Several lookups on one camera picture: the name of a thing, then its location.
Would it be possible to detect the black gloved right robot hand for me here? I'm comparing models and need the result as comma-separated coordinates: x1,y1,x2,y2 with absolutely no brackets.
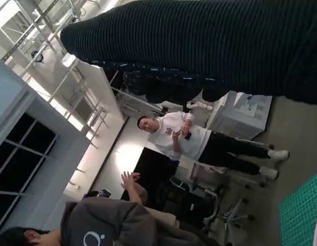
60,0,317,106

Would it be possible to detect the small white robot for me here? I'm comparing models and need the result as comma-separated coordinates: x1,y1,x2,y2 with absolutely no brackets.
186,101,214,111

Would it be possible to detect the white mesh cabinet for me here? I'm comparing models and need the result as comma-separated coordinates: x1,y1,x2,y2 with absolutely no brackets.
206,91,274,140

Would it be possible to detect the standing person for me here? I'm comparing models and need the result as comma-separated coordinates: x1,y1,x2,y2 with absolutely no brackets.
136,111,290,180

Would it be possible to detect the black office chair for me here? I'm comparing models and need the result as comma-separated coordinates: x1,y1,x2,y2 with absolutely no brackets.
155,179,255,240

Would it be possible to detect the black gadget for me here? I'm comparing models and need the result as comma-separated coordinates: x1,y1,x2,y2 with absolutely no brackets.
83,189,111,199

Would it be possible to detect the green cutting mat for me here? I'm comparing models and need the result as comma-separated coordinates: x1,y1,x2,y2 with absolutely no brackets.
278,170,317,246

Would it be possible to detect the seated person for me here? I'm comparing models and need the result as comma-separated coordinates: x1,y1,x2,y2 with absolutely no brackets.
0,170,181,246

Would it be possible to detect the dark framed window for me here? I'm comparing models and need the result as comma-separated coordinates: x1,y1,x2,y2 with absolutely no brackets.
0,112,58,226

